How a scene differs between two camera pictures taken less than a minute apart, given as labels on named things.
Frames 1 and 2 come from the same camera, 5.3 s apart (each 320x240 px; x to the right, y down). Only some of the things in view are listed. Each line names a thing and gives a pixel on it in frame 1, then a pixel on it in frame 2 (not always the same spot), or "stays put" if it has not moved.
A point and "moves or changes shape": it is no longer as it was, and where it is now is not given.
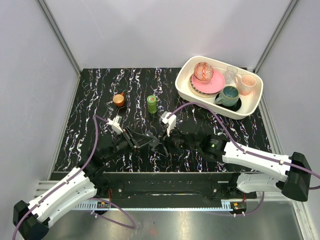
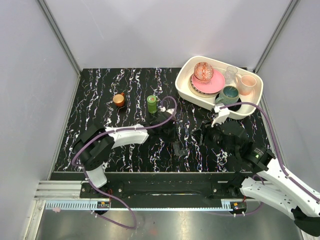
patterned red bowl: (203, 71) stays put
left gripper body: (122, 144) → (168, 135)
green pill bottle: (152, 104) stays put
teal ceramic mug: (228, 97) stays put
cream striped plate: (193, 90) stays put
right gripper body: (176, 140) → (214, 135)
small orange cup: (118, 100) stays put
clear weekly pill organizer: (154, 141) moves or changes shape
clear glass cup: (230, 75) stays put
